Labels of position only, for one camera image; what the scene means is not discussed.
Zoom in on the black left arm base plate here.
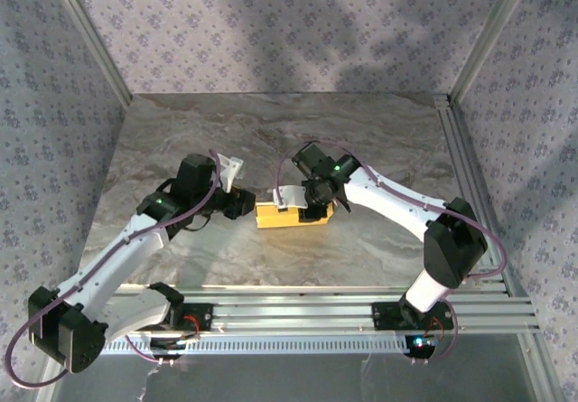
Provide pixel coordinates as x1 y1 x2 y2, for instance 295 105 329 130
148 303 213 332

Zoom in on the aluminium lower frame bar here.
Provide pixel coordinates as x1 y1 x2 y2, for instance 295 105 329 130
34 372 59 402
518 332 565 402

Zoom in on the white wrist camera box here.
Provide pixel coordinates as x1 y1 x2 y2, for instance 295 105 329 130
215 152 246 192
273 184 308 209

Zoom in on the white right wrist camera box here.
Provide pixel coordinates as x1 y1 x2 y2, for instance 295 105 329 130
273 184 308 209

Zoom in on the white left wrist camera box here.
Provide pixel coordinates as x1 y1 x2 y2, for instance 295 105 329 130
215 152 246 192

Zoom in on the white slotted cable duct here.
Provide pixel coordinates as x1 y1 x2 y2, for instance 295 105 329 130
103 334 407 356

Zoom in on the aluminium side rail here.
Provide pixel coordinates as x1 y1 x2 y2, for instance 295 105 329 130
433 94 532 299

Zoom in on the aluminium mounting rail beam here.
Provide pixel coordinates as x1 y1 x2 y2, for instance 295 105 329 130
106 284 541 336

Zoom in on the white and yellow paper box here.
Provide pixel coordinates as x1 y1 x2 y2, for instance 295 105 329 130
255 198 336 230

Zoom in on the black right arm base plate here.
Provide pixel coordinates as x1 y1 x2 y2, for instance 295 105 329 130
371 302 454 331

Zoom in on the aluminium corner post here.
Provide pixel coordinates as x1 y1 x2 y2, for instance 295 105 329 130
44 0 135 105
449 0 538 100

